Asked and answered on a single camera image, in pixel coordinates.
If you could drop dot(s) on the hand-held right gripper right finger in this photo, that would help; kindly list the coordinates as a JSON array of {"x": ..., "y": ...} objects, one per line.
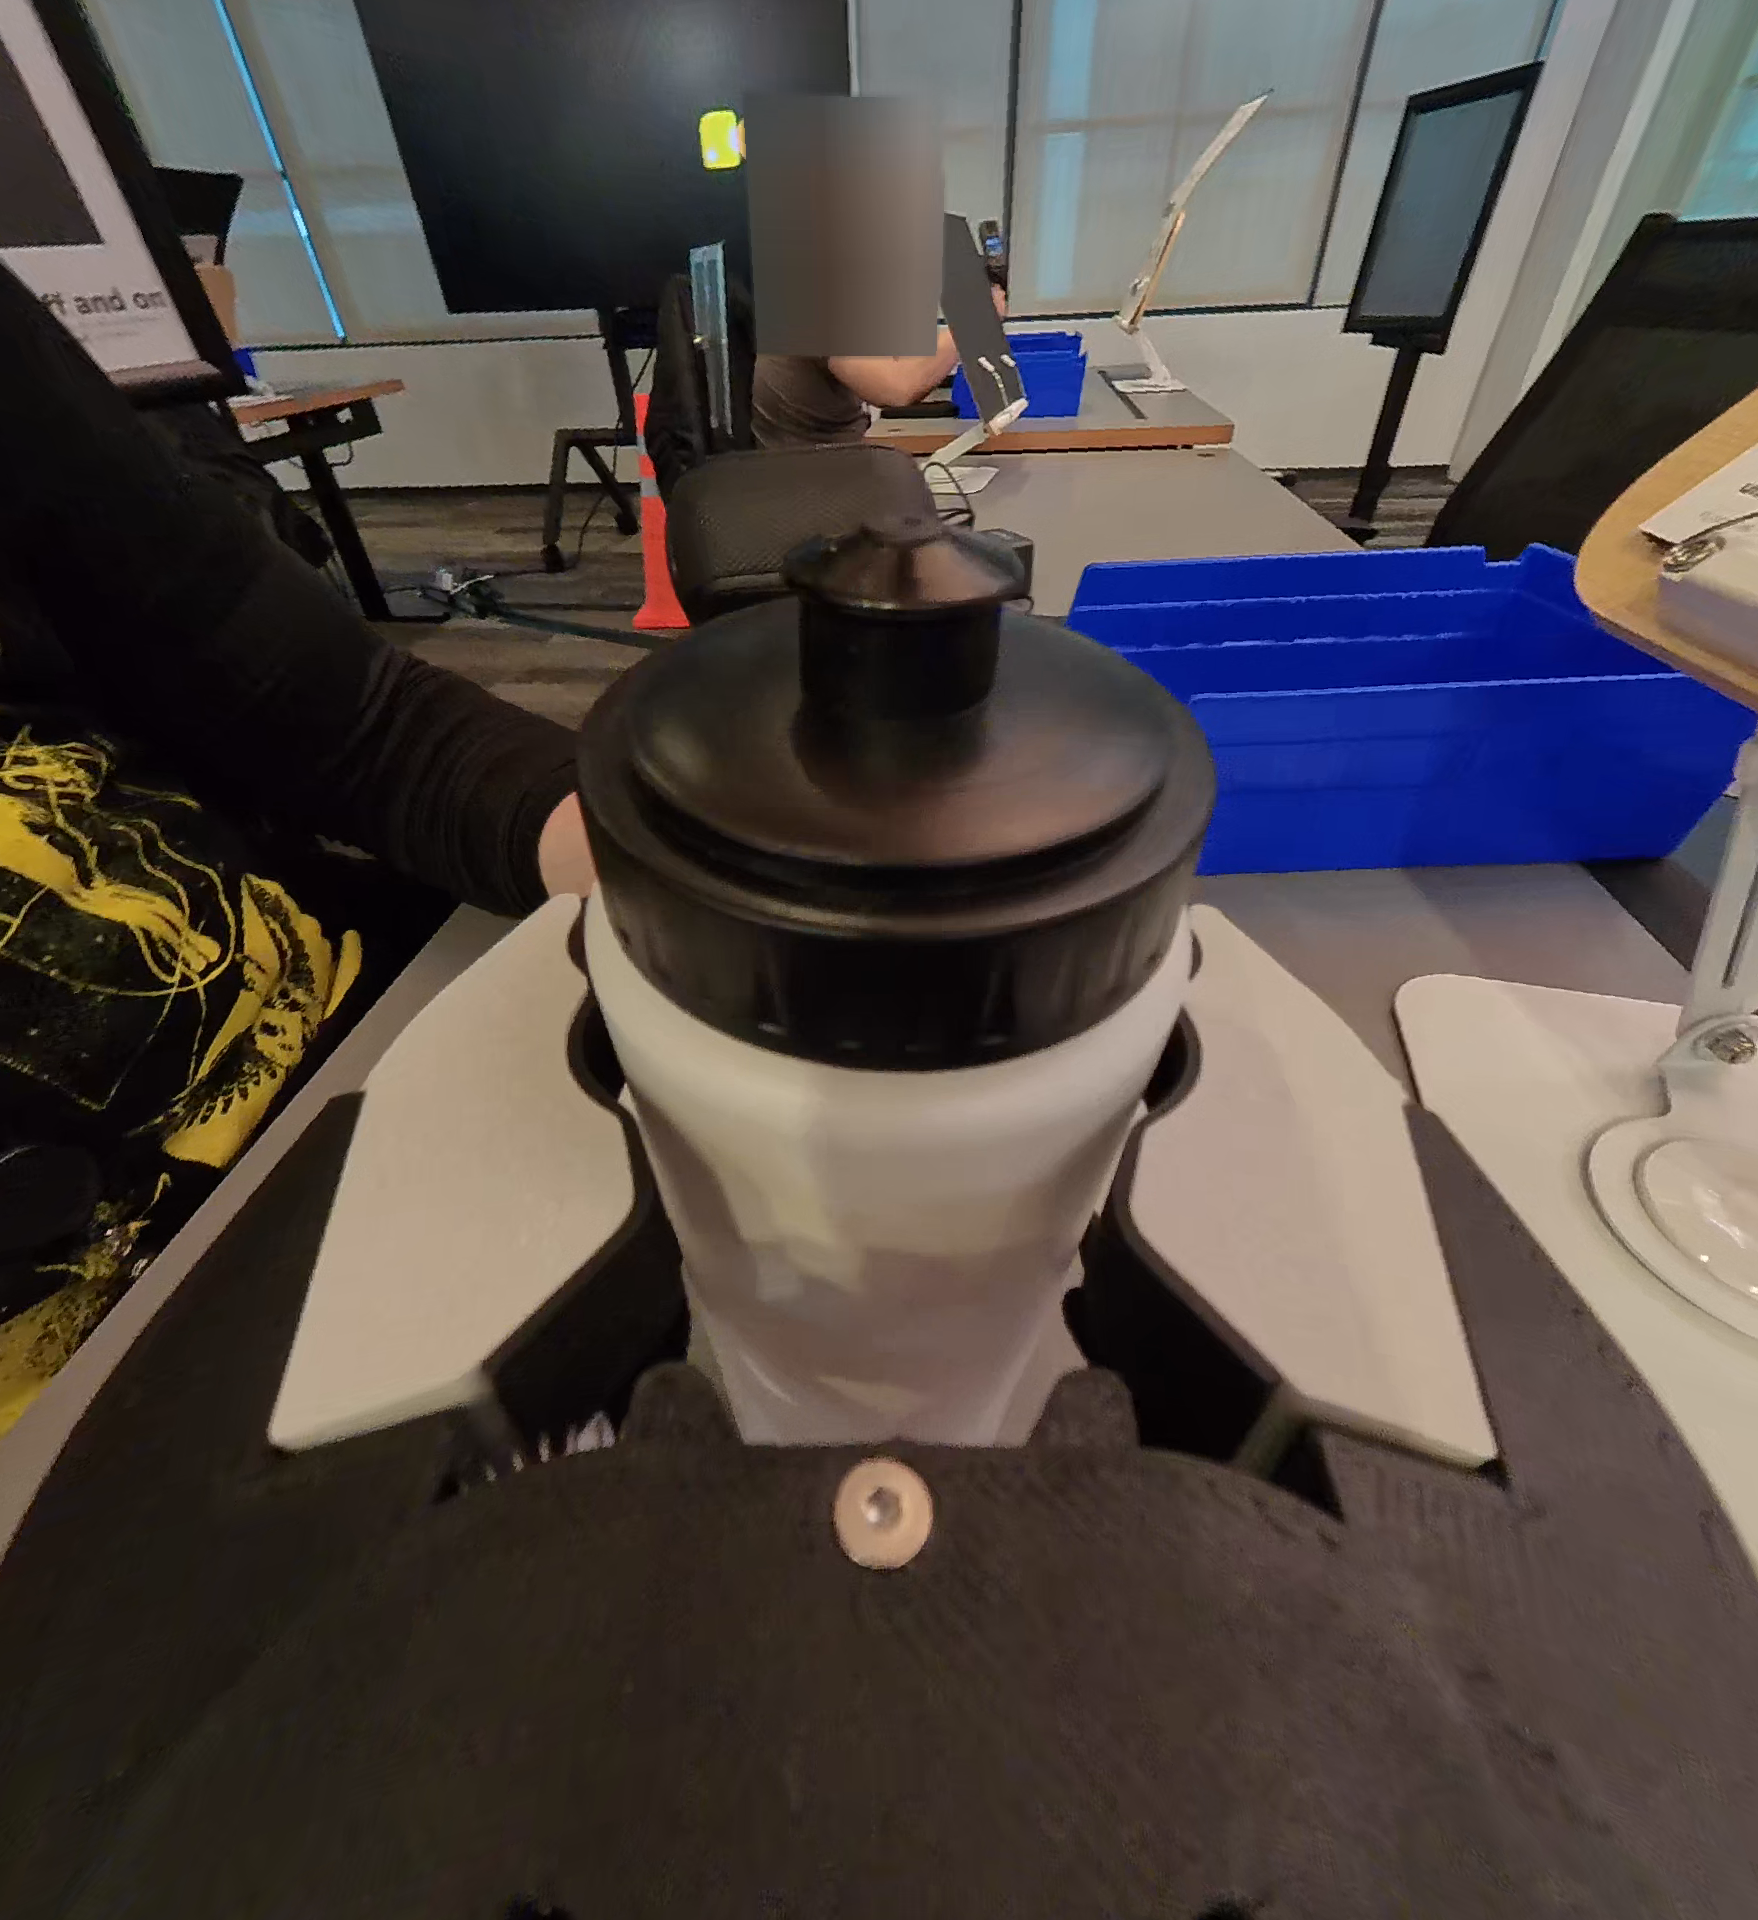
[{"x": 1314, "y": 1217}]

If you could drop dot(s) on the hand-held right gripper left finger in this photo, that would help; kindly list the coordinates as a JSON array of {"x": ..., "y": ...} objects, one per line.
[{"x": 460, "y": 1200}]

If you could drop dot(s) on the black bottle lid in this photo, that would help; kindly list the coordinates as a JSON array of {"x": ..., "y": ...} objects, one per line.
[{"x": 895, "y": 811}]

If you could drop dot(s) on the white bottle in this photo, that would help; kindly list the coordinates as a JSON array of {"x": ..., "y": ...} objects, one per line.
[{"x": 880, "y": 1261}]

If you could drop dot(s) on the person's left forearm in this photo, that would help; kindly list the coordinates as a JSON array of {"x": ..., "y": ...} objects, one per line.
[{"x": 190, "y": 601}]

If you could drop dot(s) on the person's left hand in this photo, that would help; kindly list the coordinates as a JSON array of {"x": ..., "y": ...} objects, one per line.
[{"x": 563, "y": 851}]

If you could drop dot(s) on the orange traffic cone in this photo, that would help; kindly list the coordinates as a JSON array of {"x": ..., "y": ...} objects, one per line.
[{"x": 658, "y": 541}]

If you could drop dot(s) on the black office chair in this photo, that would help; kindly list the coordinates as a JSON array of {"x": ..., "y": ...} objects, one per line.
[
  {"x": 1661, "y": 361},
  {"x": 707, "y": 390}
]

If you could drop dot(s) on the black screen stand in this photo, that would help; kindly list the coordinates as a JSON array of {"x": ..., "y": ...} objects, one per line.
[{"x": 595, "y": 451}]

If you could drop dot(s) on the small blue plastic bin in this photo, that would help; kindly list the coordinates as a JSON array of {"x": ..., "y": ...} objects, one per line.
[{"x": 1031, "y": 376}]

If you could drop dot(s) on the wooden top desk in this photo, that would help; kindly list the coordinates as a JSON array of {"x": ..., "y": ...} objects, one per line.
[{"x": 1090, "y": 430}]

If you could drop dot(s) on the clear round stand foot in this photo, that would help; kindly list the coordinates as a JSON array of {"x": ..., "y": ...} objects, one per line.
[{"x": 1751, "y": 1230}]

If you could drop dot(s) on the black yellow printed shirt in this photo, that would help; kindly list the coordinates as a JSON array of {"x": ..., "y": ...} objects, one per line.
[{"x": 70, "y": 991}]

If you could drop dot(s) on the wooden top side table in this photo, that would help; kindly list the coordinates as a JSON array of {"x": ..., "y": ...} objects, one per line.
[{"x": 295, "y": 420}]

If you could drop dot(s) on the white standing panel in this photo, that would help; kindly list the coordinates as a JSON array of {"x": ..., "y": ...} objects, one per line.
[{"x": 1180, "y": 211}]

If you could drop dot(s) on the wooden display board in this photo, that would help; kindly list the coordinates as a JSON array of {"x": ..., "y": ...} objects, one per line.
[{"x": 1630, "y": 570}]

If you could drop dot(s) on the black standing monitor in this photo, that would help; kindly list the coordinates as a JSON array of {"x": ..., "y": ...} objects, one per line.
[{"x": 1434, "y": 196}]

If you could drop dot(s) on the black white printed sign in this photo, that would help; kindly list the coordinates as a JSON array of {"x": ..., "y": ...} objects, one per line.
[{"x": 54, "y": 150}]

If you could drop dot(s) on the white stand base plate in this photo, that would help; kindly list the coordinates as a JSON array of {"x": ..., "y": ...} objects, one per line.
[{"x": 1541, "y": 1200}]

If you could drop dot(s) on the black wall screen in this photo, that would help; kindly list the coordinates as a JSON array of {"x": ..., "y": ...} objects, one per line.
[{"x": 550, "y": 150}]

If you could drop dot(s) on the white stand post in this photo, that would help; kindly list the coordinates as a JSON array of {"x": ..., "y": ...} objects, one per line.
[{"x": 1757, "y": 870}]

